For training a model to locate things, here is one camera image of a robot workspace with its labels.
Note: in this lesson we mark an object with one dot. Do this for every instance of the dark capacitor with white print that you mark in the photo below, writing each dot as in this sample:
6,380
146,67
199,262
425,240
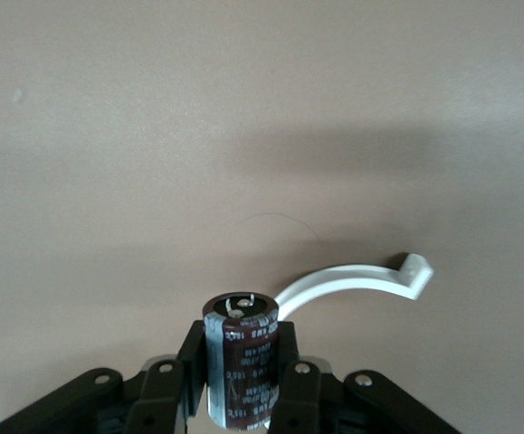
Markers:
243,361

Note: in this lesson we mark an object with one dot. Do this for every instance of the white curved plastic bracket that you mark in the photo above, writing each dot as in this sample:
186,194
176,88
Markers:
356,276

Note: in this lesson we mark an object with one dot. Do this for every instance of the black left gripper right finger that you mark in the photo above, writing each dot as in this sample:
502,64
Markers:
307,398

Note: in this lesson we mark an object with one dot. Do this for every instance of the brown table mat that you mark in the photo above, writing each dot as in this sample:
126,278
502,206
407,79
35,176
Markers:
153,135

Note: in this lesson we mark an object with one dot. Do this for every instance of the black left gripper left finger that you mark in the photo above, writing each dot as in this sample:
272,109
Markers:
162,398

